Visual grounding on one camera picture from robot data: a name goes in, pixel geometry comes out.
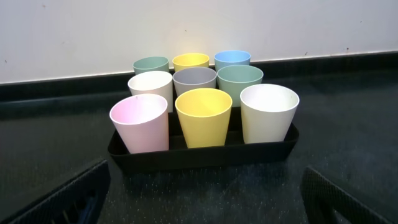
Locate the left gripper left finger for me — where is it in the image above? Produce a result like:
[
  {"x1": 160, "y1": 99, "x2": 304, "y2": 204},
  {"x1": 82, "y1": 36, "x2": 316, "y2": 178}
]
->
[{"x1": 0, "y1": 160, "x2": 111, "y2": 224}]

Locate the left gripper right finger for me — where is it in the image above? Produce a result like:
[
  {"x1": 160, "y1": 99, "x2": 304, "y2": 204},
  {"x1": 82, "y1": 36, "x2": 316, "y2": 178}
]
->
[{"x1": 300, "y1": 166, "x2": 394, "y2": 224}]

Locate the white cup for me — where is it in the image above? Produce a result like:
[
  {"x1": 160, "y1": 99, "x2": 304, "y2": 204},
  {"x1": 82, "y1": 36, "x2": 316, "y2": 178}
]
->
[
  {"x1": 127, "y1": 70, "x2": 174, "y2": 113},
  {"x1": 239, "y1": 83, "x2": 300, "y2": 144}
]

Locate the pink cup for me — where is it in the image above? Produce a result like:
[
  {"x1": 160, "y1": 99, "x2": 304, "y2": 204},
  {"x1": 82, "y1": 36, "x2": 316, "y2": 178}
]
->
[{"x1": 109, "y1": 93, "x2": 170, "y2": 154}]

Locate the yellow cup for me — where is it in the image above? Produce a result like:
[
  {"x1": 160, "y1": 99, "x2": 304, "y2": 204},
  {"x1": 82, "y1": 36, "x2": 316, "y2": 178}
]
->
[
  {"x1": 172, "y1": 52, "x2": 210, "y2": 73},
  {"x1": 174, "y1": 88, "x2": 233, "y2": 149}
]

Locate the black tray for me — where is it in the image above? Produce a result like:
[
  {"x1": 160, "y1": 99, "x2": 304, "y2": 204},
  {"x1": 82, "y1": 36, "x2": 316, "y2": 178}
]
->
[{"x1": 107, "y1": 105, "x2": 300, "y2": 172}]

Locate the green cup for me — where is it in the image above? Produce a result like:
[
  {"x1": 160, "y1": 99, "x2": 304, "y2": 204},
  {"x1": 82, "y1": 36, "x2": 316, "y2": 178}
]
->
[
  {"x1": 216, "y1": 64, "x2": 264, "y2": 108},
  {"x1": 132, "y1": 56, "x2": 170, "y2": 75}
]

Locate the blue cup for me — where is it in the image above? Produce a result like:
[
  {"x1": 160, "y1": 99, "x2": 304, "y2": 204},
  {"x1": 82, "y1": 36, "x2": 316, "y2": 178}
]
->
[{"x1": 213, "y1": 50, "x2": 252, "y2": 72}]

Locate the grey cup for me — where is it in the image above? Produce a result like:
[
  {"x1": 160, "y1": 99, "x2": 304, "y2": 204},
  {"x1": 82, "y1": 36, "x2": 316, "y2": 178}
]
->
[{"x1": 172, "y1": 66, "x2": 218, "y2": 97}]

